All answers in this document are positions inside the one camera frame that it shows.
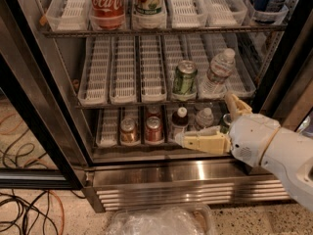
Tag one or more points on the green can middle shelf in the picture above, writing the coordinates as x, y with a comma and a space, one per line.
184, 78

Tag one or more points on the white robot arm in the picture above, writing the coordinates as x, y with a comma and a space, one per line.
289, 157

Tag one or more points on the orange soda can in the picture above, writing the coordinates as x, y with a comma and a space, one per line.
128, 131

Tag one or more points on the green can bottom shelf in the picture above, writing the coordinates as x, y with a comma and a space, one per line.
225, 123

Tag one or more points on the red Coca-Cola can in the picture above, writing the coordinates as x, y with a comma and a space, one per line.
108, 14

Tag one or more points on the green can shelf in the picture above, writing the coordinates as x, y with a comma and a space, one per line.
225, 123
184, 78

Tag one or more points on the right glass fridge door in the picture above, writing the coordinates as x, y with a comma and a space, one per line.
286, 90

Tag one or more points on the red soda can rear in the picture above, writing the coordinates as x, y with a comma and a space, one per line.
153, 111

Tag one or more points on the water bottle middle shelf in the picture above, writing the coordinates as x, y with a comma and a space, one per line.
221, 67

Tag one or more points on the dark juice bottle white cap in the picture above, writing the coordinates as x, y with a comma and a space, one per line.
179, 122

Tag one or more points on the bottom wire shelf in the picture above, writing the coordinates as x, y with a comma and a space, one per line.
162, 145

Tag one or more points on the clear plastic bag bin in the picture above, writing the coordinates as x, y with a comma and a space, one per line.
184, 219

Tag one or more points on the green white soda can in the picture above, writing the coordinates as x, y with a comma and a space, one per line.
148, 13

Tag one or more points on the small water bottle bottom shelf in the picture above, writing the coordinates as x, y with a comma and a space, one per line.
204, 118

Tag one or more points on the wire shelf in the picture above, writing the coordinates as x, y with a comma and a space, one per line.
162, 145
135, 104
49, 33

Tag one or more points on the red soda can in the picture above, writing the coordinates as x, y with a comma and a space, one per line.
153, 129
153, 111

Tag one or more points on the top wire shelf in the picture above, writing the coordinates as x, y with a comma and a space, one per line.
49, 33

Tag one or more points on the middle wire shelf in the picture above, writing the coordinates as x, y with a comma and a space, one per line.
135, 104

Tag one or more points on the red soda can front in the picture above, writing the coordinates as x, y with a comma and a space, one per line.
153, 129

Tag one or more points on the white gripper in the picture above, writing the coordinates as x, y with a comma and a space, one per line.
251, 137

